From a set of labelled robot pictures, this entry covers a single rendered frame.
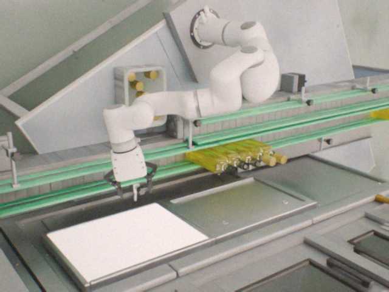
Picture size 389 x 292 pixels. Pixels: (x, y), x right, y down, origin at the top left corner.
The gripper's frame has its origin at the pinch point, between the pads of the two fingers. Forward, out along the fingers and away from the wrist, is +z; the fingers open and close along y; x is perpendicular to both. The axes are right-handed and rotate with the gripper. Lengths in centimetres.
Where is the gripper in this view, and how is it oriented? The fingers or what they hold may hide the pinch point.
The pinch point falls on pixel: (135, 191)
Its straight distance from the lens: 153.2
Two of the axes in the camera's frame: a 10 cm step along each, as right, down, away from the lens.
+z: 1.8, 9.1, 3.7
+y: -9.7, 2.2, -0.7
